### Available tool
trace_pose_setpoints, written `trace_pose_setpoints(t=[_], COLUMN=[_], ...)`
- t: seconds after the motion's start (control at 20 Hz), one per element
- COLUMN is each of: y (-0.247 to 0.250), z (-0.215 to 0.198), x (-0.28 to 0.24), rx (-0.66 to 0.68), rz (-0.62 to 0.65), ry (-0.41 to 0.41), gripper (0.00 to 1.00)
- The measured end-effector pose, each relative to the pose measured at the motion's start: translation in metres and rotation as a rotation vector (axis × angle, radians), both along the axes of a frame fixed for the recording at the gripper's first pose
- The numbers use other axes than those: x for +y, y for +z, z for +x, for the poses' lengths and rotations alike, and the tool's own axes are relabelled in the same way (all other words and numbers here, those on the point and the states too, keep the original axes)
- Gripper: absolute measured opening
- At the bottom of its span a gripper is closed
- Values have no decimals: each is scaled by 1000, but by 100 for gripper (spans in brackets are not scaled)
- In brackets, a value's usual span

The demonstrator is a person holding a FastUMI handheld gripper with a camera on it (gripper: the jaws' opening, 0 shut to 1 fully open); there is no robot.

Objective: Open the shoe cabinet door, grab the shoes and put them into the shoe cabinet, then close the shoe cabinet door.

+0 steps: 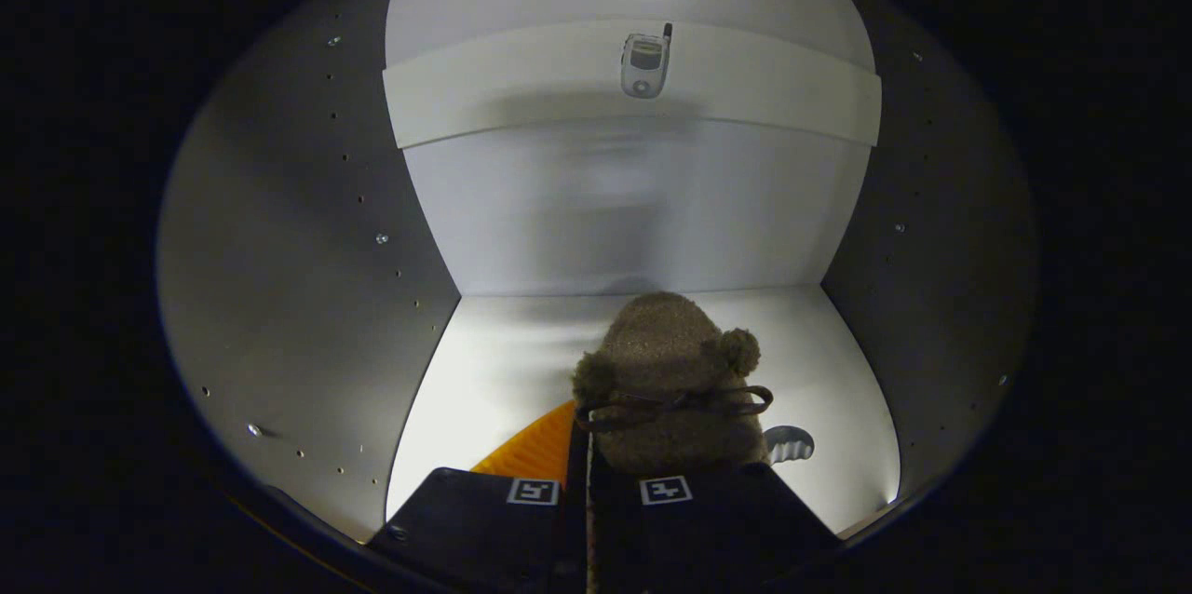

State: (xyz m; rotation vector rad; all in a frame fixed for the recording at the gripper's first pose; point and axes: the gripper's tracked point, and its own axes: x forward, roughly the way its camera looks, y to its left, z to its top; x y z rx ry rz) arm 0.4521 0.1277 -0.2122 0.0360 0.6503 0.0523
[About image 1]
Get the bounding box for grey shoe cabinet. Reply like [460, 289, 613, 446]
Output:
[156, 0, 1039, 567]

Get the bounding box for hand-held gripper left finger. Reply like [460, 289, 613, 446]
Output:
[368, 400, 589, 594]

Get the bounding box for brown plush shoe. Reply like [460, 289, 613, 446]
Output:
[571, 291, 775, 477]

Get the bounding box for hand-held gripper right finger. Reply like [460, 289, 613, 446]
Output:
[591, 462, 844, 594]

